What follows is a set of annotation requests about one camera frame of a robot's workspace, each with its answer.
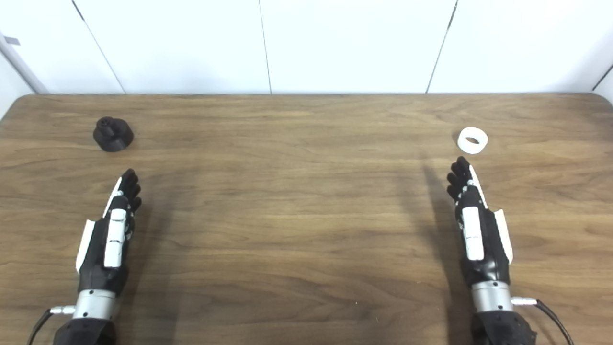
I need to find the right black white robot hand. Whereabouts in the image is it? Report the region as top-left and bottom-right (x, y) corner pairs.
(446, 156), (514, 288)

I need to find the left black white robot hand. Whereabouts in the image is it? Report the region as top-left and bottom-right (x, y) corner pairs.
(76, 169), (142, 297)

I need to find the white plastic ring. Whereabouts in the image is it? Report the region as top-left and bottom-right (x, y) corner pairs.
(457, 127), (489, 155)

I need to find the round black plastic part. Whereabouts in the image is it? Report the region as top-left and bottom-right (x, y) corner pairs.
(93, 116), (134, 152)

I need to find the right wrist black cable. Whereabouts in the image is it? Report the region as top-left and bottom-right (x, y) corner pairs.
(511, 297), (575, 345)

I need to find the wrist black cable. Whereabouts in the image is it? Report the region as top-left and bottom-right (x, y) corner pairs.
(27, 306), (77, 345)
(511, 297), (575, 345)

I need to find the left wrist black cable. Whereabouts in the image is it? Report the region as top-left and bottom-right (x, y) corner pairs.
(27, 306), (77, 345)

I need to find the grey wall corner trim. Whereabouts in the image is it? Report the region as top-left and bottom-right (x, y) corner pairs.
(0, 33), (49, 94)

